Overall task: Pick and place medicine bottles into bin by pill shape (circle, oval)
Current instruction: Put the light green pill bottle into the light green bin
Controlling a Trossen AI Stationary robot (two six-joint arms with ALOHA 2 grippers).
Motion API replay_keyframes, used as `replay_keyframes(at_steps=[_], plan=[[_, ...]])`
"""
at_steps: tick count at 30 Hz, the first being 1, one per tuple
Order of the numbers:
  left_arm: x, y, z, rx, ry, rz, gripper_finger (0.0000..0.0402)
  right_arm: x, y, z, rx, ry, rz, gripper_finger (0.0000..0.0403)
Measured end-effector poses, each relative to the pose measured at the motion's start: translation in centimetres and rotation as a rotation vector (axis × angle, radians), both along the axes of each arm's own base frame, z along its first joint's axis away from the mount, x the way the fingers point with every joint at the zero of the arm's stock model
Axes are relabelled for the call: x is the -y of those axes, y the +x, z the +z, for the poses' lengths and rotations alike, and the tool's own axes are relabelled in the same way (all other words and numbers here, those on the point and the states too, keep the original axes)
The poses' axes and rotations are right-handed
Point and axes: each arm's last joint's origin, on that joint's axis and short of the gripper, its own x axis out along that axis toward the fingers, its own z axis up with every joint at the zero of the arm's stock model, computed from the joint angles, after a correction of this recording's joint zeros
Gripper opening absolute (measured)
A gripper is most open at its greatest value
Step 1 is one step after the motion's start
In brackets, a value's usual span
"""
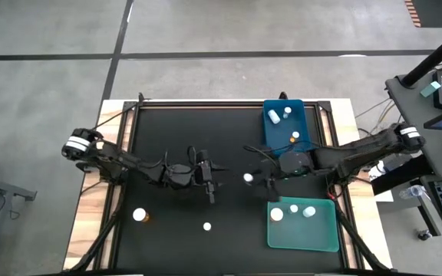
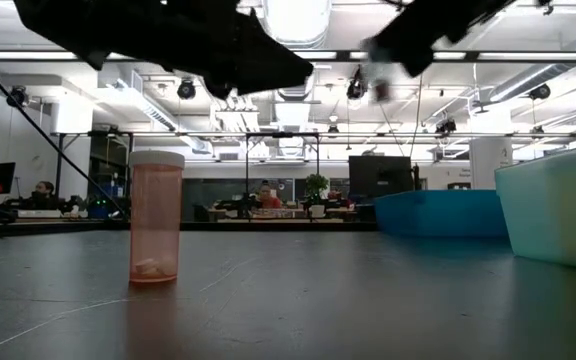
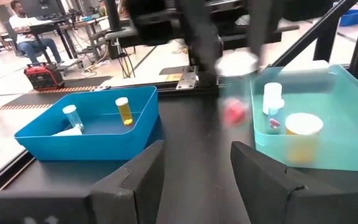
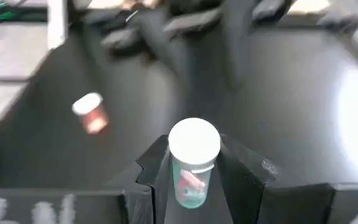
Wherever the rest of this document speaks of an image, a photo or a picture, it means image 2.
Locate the blue plastic bin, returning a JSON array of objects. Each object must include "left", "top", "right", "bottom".
[{"left": 373, "top": 188, "right": 509, "bottom": 239}]

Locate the large orange pill bottle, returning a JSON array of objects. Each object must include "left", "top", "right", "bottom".
[{"left": 128, "top": 149, "right": 186, "bottom": 285}]

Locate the teal plastic bin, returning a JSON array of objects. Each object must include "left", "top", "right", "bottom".
[{"left": 493, "top": 139, "right": 576, "bottom": 274}]

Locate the wooden background table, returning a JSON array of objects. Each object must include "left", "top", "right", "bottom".
[{"left": 207, "top": 207, "right": 359, "bottom": 224}]

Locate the black table mat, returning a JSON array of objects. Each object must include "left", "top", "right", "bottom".
[{"left": 0, "top": 229, "right": 576, "bottom": 360}]

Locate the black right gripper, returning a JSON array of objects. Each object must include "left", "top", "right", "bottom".
[{"left": 367, "top": 0, "right": 517, "bottom": 78}]

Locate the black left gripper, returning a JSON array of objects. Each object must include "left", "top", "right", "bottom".
[{"left": 157, "top": 0, "right": 314, "bottom": 99}]

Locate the person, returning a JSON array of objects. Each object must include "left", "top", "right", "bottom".
[
  {"left": 257, "top": 180, "right": 283, "bottom": 210},
  {"left": 30, "top": 180, "right": 62, "bottom": 211}
]

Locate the large black monitor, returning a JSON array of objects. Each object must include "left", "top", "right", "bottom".
[{"left": 348, "top": 155, "right": 415, "bottom": 201}]

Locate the green potted plant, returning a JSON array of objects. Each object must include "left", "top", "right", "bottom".
[{"left": 304, "top": 173, "right": 330, "bottom": 206}]

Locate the black background rig frame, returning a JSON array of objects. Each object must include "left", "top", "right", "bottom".
[{"left": 244, "top": 131, "right": 321, "bottom": 222}]

